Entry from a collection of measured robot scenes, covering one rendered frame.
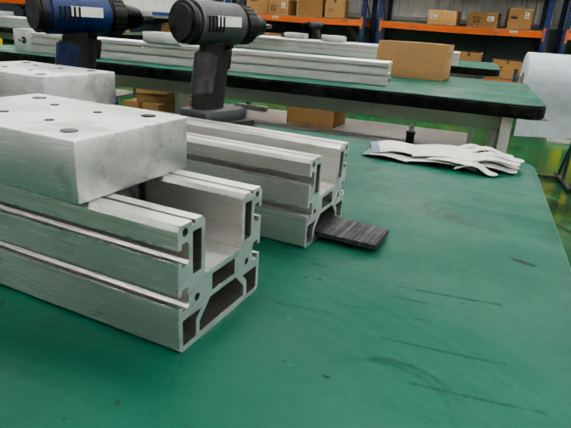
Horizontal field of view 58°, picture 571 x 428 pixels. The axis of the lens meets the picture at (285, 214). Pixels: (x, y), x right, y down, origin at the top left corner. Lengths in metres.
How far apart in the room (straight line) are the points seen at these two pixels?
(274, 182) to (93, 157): 0.19
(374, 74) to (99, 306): 1.72
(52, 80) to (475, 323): 0.50
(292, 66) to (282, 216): 1.61
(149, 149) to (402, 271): 0.24
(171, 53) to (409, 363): 2.02
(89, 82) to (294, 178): 0.31
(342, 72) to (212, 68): 1.27
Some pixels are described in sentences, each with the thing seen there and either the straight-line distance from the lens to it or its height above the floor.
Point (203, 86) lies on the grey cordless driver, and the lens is 0.78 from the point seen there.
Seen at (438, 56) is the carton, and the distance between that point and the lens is 2.39.
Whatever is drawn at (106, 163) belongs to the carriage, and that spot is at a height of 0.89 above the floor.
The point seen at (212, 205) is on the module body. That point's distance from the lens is 0.37.
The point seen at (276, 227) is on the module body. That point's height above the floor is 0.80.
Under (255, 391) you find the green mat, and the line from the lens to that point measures 0.31.
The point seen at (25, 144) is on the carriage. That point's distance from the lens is 0.36.
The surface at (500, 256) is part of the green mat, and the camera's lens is 0.54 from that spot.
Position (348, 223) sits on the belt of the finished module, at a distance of 0.53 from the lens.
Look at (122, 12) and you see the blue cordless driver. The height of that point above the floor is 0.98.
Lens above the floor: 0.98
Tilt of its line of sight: 20 degrees down
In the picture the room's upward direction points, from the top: 4 degrees clockwise
